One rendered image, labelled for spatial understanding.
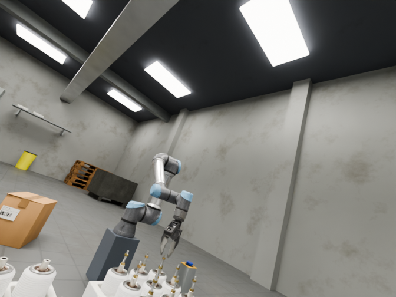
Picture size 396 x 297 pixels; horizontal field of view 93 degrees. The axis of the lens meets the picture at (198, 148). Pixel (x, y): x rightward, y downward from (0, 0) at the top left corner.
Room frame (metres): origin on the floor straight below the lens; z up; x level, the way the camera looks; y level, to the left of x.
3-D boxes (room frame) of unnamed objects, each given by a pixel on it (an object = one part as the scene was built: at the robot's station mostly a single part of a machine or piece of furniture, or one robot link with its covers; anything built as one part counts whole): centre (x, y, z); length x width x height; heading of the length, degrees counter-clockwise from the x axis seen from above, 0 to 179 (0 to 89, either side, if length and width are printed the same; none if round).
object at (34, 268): (0.80, 0.36, 0.25); 0.08 x 0.08 x 0.01
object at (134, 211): (1.49, 0.28, 0.47); 0.13 x 0.12 x 0.14; 119
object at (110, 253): (1.49, 0.28, 0.15); 0.18 x 0.18 x 0.30; 40
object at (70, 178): (7.64, 3.54, 0.45); 1.26 x 0.87 x 0.90; 130
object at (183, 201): (1.19, -0.03, 0.64); 0.09 x 0.08 x 0.11; 29
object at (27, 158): (6.62, 5.17, 0.28); 0.37 x 0.36 x 0.57; 130
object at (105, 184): (6.27, 2.09, 0.40); 1.13 x 0.93 x 0.81; 130
